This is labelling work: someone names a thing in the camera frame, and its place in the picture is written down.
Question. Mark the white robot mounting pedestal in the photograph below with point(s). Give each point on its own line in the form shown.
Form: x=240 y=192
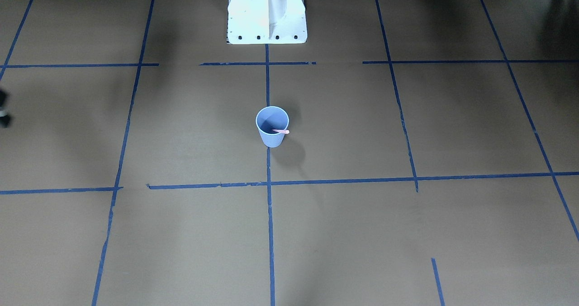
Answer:
x=280 y=22

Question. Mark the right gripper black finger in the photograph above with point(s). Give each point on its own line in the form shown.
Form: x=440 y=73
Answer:
x=5 y=117

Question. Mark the pink chopstick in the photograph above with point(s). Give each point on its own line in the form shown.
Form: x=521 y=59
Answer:
x=281 y=131

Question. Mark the blue paper cup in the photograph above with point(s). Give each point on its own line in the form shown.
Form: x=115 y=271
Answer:
x=271 y=117

